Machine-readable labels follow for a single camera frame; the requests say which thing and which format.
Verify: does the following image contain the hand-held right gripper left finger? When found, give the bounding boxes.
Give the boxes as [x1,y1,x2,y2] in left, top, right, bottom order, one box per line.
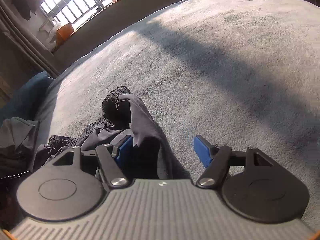
[52,134,133,188]

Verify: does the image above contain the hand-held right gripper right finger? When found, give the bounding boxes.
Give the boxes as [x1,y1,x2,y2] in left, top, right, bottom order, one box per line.
[194,135,274,188]

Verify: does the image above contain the dark grey pants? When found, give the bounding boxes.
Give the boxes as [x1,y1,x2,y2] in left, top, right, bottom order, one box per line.
[32,86,175,180]

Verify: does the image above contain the grey crumpled garment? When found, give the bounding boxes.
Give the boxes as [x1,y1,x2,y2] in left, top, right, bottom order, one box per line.
[0,117,40,173]

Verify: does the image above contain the blue pillow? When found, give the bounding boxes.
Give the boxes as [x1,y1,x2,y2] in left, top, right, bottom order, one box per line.
[0,71,54,128]

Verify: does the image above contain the orange bag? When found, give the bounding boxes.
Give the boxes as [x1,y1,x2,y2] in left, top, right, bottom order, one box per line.
[55,23,75,46]

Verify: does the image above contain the white plastic bag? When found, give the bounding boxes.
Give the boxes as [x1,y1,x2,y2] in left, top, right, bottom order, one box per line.
[47,22,62,43]

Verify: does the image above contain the grey curtain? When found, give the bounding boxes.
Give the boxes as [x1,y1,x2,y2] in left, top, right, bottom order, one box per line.
[0,0,60,78]

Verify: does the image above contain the barred window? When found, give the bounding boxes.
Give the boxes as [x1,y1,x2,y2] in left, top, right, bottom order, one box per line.
[39,0,120,28]

